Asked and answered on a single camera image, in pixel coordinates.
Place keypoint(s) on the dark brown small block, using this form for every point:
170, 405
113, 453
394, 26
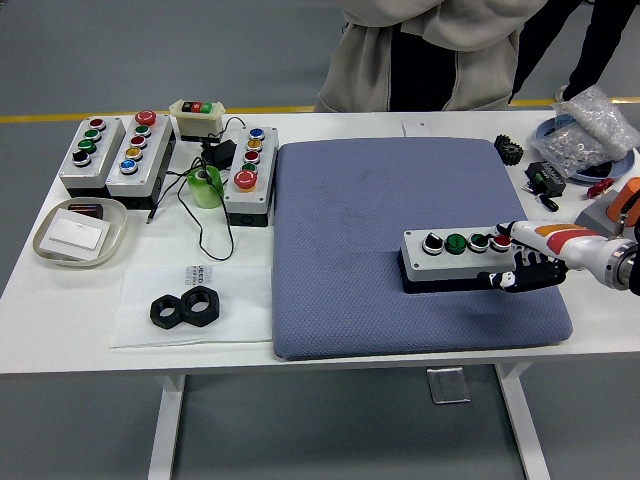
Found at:
85, 208

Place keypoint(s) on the black electronic module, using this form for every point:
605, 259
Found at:
545, 179

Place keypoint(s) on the grey box with black knob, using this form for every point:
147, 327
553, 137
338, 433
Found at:
100, 150

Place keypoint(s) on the blue round plate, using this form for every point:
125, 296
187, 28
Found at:
625, 167

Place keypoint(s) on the white wall switch plate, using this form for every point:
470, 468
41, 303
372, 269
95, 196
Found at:
75, 232

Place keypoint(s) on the clear plastic bracket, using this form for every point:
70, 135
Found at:
449, 385

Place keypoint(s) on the blue-grey quilted mat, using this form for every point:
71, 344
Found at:
360, 250

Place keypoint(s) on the small black plug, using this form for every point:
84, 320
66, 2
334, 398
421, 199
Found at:
549, 203

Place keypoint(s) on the clear printed plastic bag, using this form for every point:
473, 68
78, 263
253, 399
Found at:
240, 310

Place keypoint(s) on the small black hex nut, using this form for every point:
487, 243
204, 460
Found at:
159, 312

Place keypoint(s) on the orange cylinder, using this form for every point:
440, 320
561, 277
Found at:
627, 197

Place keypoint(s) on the black gear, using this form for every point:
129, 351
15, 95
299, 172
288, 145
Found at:
509, 150

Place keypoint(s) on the white card with red dot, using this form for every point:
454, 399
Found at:
415, 127

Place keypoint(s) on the white table leg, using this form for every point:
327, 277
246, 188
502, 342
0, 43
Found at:
167, 425
525, 425

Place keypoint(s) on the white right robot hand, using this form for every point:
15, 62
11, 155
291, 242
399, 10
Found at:
565, 242

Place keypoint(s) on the cream three-button switch box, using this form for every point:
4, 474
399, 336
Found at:
200, 120

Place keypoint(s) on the grey four-button control box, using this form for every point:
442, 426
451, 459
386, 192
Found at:
440, 267

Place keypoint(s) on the clear bag of metal washers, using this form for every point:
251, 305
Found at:
570, 147

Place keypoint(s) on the black power adapter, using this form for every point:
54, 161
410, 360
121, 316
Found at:
220, 152

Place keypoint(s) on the person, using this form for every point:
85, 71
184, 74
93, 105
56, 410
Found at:
435, 60
595, 45

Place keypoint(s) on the green tape roll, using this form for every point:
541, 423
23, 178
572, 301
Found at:
205, 192

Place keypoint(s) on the beige oval tray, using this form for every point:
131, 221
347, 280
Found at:
117, 220

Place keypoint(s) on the large black hex nut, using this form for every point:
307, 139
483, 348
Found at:
212, 310

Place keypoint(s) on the clear bubble wrap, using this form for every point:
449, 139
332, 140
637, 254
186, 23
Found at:
595, 117

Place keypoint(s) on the small red part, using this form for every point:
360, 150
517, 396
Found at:
600, 187

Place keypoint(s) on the grey five-button box, emergency stop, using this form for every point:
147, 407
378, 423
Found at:
265, 165
152, 155

